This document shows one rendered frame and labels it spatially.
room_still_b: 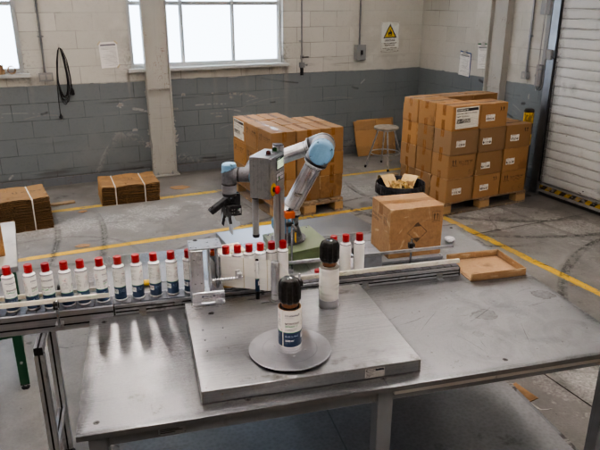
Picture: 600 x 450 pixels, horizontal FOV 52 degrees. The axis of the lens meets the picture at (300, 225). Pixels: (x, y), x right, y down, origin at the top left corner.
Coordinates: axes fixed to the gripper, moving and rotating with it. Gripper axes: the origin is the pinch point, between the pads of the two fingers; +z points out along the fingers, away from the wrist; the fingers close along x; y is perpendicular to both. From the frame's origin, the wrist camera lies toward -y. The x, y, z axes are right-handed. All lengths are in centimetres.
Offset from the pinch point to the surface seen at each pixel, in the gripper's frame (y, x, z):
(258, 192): 2, -40, -31
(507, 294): 107, -90, 16
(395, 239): 79, -36, 4
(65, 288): -81, -31, 5
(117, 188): 0, 389, 82
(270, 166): 7, -44, -43
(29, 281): -94, -28, 0
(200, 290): -29, -53, 5
